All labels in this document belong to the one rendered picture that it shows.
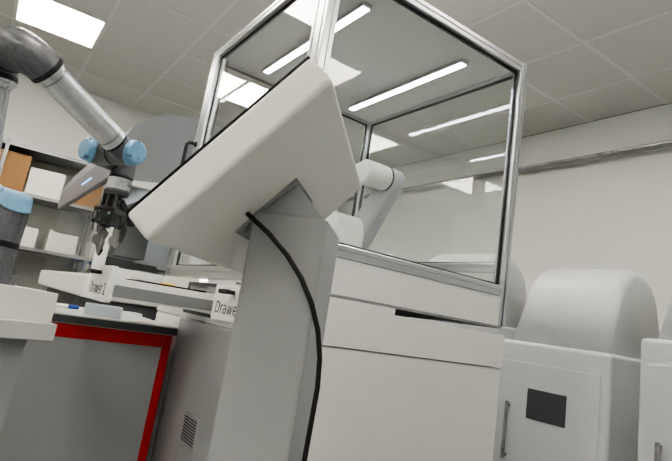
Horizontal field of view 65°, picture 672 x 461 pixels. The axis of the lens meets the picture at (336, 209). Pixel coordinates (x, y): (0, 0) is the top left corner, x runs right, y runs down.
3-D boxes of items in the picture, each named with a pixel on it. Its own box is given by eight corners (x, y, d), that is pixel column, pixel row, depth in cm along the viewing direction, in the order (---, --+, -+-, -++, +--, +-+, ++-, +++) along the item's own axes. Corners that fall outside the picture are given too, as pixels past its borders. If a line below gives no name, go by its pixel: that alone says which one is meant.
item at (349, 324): (268, 338, 138) (278, 283, 141) (156, 309, 222) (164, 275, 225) (501, 368, 189) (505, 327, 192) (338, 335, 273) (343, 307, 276)
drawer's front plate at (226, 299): (249, 326, 145) (256, 287, 147) (210, 318, 169) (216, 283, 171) (254, 327, 146) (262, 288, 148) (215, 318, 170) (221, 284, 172)
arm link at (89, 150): (102, 134, 160) (131, 147, 169) (79, 135, 165) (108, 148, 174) (95, 159, 158) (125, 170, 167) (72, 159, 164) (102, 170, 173)
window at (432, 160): (297, 233, 148) (344, -34, 166) (296, 233, 149) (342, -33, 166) (497, 284, 194) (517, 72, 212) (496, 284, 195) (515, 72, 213)
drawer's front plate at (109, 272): (103, 302, 154) (113, 265, 156) (86, 297, 178) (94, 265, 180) (110, 303, 155) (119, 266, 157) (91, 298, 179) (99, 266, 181)
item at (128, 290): (110, 298, 157) (115, 277, 158) (93, 294, 178) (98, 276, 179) (233, 316, 178) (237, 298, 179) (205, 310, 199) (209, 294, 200)
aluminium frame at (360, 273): (277, 282, 141) (337, -55, 163) (163, 275, 225) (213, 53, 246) (505, 327, 192) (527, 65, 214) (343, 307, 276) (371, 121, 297)
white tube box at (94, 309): (82, 313, 182) (85, 302, 183) (83, 312, 190) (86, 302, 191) (120, 319, 187) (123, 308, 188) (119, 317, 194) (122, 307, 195)
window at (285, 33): (272, 266, 150) (326, -28, 170) (176, 265, 220) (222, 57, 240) (274, 267, 150) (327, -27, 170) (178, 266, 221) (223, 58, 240)
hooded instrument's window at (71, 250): (87, 273, 240) (111, 178, 250) (43, 269, 386) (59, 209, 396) (300, 309, 301) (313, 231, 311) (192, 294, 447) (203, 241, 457)
